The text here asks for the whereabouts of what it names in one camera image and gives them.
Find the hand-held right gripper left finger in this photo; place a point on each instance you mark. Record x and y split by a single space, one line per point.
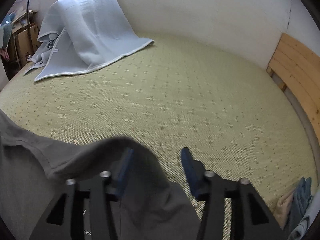
125 170

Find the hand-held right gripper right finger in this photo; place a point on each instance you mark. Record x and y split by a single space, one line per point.
188 170

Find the grey t-shirt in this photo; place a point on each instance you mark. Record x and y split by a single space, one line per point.
30 167

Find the beige garment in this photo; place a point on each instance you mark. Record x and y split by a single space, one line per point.
283 207

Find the dark blue folded garment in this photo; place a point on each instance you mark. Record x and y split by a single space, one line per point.
300 195

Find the light blue jeans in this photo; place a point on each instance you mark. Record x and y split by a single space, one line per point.
303 220

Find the light blue blanket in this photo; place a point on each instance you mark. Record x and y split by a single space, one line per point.
87 30

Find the wooden headboard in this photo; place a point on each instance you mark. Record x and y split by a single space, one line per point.
297 67

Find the brown cardboard box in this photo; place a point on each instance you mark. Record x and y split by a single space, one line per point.
23 43

